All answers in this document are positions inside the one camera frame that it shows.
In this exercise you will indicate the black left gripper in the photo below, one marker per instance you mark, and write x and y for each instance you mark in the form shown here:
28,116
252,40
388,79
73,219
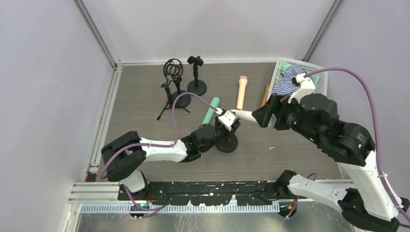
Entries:
234,126

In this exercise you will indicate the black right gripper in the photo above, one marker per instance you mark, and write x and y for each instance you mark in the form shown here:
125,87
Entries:
267,112

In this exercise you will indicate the white microphone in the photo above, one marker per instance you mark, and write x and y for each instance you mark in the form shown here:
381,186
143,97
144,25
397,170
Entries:
244,115

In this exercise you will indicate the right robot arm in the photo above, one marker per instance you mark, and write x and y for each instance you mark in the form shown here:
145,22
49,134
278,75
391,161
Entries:
367,205

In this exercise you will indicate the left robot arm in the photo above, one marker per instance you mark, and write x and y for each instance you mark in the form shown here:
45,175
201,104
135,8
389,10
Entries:
124,155

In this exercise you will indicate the black stand with clip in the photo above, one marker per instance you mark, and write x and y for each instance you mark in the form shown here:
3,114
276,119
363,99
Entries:
196,86

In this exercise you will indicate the gold microphone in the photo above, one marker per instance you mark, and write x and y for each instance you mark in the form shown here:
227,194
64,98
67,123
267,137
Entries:
265,95

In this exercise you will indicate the blue striped cloth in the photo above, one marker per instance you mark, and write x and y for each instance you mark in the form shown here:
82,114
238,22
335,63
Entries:
285,87

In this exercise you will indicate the green microphone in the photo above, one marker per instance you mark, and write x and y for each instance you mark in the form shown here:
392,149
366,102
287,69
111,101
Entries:
210,112

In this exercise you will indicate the pink microphone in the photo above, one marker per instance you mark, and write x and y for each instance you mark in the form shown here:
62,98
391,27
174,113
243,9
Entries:
243,81

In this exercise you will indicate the green cloth in basket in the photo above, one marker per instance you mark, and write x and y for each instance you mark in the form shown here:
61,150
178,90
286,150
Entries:
292,67

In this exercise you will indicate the white plastic basket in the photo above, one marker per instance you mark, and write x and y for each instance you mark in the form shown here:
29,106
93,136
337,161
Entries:
320,81

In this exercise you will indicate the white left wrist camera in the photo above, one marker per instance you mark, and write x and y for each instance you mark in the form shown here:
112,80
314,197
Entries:
226,118

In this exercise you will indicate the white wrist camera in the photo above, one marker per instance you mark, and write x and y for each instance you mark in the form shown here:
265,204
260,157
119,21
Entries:
226,118
304,86

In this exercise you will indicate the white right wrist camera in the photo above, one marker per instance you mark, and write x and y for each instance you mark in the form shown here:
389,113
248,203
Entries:
304,86

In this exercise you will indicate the black shock mount stand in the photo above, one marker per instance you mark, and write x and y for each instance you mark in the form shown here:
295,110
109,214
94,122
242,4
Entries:
172,71

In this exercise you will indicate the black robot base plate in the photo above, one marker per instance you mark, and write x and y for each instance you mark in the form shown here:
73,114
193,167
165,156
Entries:
212,193

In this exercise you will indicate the aluminium frame rail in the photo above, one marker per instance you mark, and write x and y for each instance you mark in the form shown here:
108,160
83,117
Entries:
90,190

